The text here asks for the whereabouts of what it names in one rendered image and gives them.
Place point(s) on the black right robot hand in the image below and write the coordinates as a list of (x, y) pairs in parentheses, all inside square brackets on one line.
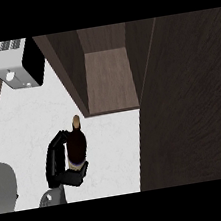
[(55, 162)]

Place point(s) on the dark wine bottle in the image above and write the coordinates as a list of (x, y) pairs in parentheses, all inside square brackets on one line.
[(76, 144)]

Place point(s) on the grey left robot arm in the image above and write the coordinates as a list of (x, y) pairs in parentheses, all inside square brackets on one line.
[(3, 187)]

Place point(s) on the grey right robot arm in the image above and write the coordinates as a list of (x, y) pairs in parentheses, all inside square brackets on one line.
[(52, 198)]

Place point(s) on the open brown wooden cabinet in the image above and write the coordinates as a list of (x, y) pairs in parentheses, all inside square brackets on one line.
[(109, 79)]

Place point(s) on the dark brown cabinet door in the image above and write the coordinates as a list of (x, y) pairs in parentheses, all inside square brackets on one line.
[(189, 103)]

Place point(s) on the white and black toaster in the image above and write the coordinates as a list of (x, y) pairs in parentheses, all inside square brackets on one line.
[(11, 67)]

